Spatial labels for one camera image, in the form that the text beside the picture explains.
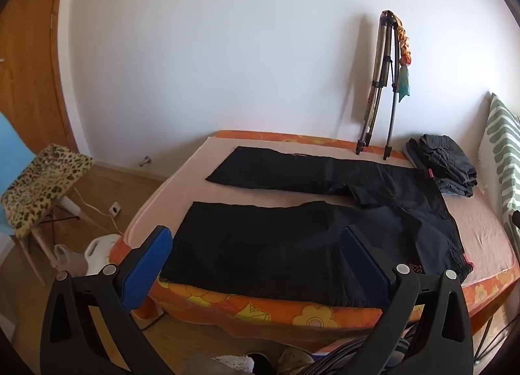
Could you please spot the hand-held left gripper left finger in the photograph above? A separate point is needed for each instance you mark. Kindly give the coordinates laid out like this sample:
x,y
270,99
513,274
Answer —
x,y
148,261

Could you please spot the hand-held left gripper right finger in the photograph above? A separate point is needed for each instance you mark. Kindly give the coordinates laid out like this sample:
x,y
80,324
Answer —
x,y
367,265

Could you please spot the black pants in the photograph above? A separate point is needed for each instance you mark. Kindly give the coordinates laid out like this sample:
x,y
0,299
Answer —
x,y
264,237

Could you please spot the white floor socket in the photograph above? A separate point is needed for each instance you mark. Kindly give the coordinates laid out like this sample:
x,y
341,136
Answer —
x,y
115,209

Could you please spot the beige blanket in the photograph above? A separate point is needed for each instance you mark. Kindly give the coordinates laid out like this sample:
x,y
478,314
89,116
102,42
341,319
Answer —
x,y
178,192

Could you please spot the clear plastic bag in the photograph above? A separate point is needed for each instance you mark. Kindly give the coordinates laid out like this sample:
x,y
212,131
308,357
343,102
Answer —
x,y
67,259

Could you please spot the bed with orange floral sheet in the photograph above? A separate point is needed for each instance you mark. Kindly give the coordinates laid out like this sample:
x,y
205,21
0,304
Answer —
x,y
284,310

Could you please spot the metal door stopper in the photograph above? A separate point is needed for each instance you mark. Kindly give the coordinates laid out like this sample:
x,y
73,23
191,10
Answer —
x,y
145,161

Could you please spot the leopard print cushion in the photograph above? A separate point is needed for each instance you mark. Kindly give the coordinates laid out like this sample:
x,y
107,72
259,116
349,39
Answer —
x,y
44,184

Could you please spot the pile of dark folded clothes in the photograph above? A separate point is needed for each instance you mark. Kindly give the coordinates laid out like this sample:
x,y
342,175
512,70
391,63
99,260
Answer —
x,y
443,159

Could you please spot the white fluffy cloth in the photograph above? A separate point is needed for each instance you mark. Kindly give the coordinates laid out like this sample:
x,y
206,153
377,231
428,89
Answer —
x,y
233,365

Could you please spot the green and white patterned pillow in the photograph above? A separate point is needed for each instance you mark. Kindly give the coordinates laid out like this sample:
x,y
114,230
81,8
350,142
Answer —
x,y
501,147

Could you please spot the light blue chair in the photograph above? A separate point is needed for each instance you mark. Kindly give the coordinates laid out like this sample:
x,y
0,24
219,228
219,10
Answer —
x,y
10,147

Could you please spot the colourful hanging ornament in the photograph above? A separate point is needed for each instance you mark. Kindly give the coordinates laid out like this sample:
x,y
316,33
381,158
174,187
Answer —
x,y
403,86

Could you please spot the folded tripod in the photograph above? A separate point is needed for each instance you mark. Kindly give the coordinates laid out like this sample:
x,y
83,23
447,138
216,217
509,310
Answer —
x,y
375,74

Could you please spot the wooden door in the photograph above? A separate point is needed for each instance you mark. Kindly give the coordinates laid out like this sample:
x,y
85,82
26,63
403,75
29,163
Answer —
x,y
28,54

